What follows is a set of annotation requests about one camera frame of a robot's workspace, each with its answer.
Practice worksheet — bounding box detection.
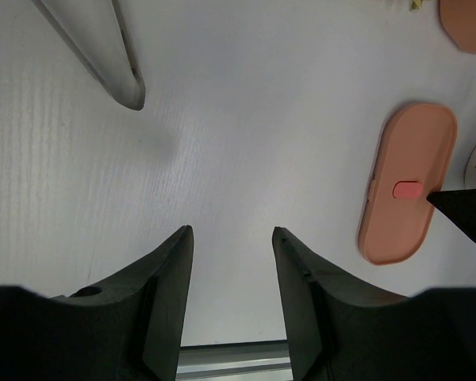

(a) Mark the yellow bamboo mat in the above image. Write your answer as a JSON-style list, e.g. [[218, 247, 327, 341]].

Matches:
[[409, 0, 424, 11]]

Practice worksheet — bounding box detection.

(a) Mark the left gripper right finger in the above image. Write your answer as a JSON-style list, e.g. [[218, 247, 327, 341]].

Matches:
[[272, 227, 476, 380]]

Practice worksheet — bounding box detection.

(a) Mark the pink oval lunch box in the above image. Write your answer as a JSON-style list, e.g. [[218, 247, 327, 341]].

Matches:
[[439, 0, 476, 54]]

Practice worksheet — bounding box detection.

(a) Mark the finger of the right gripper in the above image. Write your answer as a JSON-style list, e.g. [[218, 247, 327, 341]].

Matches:
[[427, 189, 476, 244]]

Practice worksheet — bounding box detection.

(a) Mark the pink lunch box lid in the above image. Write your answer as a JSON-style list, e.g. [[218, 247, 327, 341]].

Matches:
[[358, 102, 458, 265]]

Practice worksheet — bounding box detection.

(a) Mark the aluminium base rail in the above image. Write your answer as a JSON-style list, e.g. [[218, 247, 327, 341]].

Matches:
[[176, 341, 294, 380]]

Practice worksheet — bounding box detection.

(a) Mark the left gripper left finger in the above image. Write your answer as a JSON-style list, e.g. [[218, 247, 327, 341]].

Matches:
[[0, 225, 194, 380]]

